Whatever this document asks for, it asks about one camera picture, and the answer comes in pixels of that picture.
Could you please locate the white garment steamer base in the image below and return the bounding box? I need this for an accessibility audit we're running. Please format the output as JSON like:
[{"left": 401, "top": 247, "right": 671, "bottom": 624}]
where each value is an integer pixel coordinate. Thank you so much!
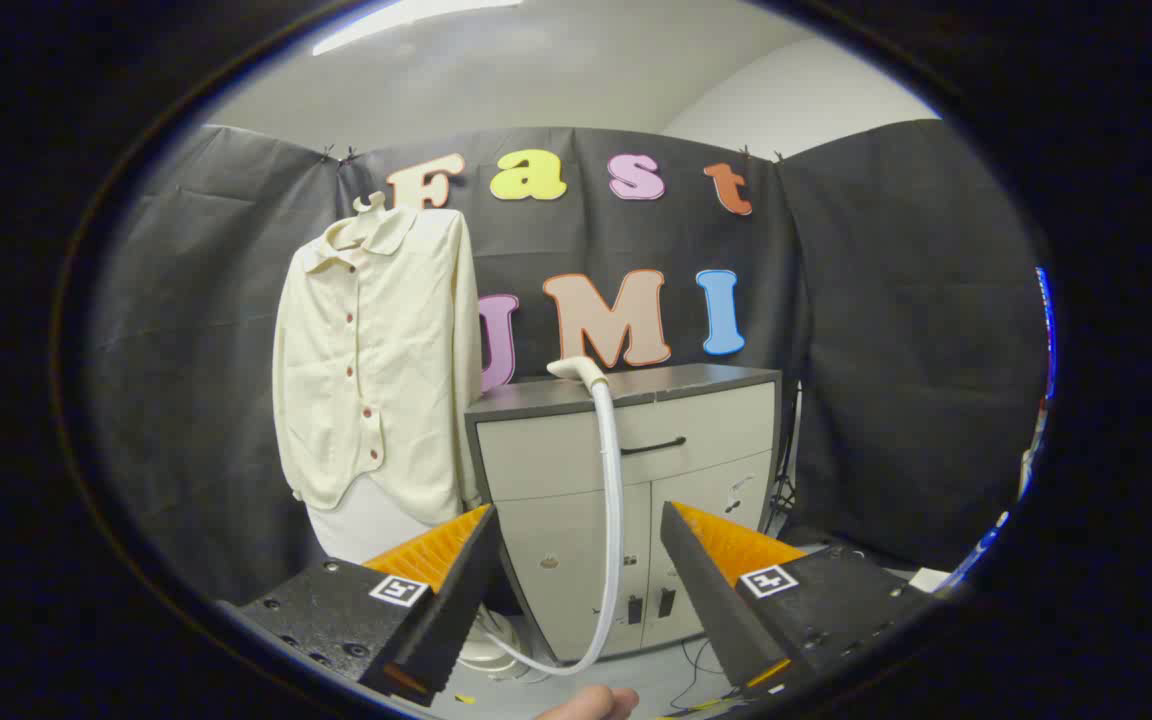
[{"left": 456, "top": 605, "right": 527, "bottom": 683}]

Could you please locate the bundle of floor cables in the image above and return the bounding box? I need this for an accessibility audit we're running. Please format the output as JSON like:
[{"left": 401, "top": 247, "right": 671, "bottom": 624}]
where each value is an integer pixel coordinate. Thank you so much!
[{"left": 669, "top": 638, "right": 742, "bottom": 713}]

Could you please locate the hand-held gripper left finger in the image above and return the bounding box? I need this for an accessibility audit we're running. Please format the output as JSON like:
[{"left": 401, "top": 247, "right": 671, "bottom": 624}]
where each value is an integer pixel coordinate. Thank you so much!
[{"left": 219, "top": 503, "right": 503, "bottom": 709}]

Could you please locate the cream button shirt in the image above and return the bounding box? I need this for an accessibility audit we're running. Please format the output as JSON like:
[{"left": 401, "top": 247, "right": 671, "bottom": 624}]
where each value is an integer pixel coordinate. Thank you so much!
[{"left": 272, "top": 205, "right": 483, "bottom": 528}]

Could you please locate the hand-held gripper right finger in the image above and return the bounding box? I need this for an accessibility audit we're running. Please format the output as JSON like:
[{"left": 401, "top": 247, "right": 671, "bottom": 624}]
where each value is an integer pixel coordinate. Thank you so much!
[{"left": 659, "top": 501, "right": 937, "bottom": 701}]

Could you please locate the grey beige cabinet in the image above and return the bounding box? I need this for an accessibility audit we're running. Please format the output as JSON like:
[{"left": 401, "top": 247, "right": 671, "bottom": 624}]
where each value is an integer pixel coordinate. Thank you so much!
[{"left": 464, "top": 363, "right": 783, "bottom": 663}]

